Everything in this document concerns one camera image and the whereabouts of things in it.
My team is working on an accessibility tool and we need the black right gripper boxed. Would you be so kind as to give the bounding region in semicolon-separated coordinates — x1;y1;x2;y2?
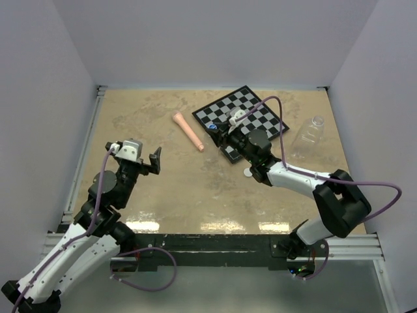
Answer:
207;122;257;165

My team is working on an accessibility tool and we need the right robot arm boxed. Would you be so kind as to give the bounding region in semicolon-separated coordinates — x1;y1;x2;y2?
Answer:
207;123;371;256

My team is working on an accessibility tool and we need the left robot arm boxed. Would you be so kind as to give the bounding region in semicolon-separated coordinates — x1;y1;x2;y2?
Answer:
1;141;162;312

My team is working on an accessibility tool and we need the black white checkerboard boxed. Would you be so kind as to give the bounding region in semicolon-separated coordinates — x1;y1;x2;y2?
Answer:
192;85;290;164

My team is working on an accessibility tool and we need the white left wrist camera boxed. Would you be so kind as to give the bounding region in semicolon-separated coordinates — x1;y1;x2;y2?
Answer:
106;139;143;163

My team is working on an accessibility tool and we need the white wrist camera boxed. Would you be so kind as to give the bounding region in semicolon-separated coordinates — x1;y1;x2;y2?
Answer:
106;139;143;163
227;108;246;134

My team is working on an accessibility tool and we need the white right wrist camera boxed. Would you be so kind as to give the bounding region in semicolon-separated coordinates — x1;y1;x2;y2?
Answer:
227;108;246;134

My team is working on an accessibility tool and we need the pink cylindrical handle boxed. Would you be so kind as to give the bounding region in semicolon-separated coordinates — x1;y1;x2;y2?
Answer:
173;112;205;152

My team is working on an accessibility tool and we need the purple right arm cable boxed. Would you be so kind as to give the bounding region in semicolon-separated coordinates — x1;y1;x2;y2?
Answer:
234;96;402;281

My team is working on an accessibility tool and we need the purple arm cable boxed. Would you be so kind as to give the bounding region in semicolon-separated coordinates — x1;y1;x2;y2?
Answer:
11;146;179;313
234;96;402;281

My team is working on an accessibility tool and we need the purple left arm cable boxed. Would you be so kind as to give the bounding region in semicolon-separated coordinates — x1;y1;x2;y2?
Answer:
11;146;179;313

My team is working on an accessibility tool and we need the aluminium frame rail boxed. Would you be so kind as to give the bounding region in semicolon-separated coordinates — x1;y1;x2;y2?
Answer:
27;85;108;313

